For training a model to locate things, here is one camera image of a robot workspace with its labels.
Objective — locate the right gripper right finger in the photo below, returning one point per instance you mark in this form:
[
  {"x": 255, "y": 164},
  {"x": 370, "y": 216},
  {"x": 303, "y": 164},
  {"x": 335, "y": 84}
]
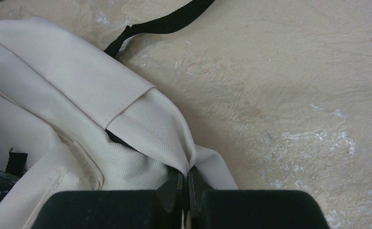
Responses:
[{"x": 251, "y": 209}]

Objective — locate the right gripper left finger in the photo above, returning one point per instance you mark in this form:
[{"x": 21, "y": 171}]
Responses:
[{"x": 117, "y": 209}]

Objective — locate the beige canvas backpack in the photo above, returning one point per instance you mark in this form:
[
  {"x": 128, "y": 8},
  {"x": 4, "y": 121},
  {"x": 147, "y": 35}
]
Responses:
[{"x": 85, "y": 121}]

